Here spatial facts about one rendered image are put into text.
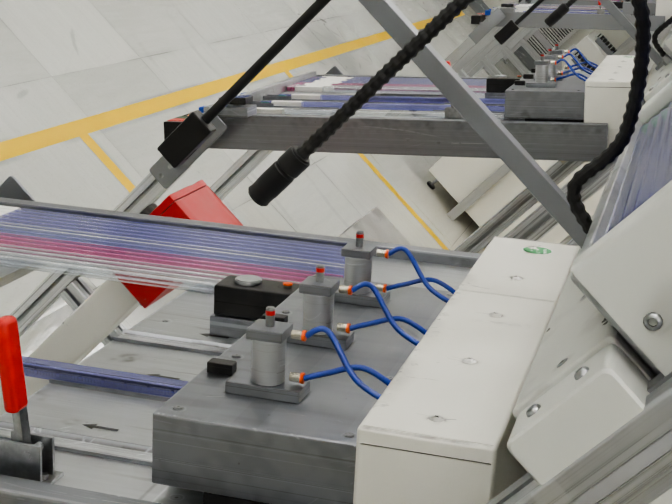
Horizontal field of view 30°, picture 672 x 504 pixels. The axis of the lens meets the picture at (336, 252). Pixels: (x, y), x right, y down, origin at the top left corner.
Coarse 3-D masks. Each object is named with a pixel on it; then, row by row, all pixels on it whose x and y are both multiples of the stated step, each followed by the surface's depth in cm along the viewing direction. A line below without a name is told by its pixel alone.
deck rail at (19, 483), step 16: (0, 480) 77; (16, 480) 77; (32, 480) 78; (0, 496) 76; (16, 496) 76; (32, 496) 76; (48, 496) 76; (64, 496) 76; (80, 496) 76; (96, 496) 76; (112, 496) 76
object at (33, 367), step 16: (32, 368) 98; (48, 368) 97; (64, 368) 97; (80, 368) 97; (96, 368) 97; (96, 384) 96; (112, 384) 96; (128, 384) 95; (144, 384) 95; (160, 384) 95; (176, 384) 95
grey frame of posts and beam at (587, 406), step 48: (576, 288) 84; (576, 336) 70; (528, 384) 69; (576, 384) 61; (624, 384) 60; (528, 432) 62; (576, 432) 61; (624, 432) 60; (528, 480) 65; (576, 480) 62
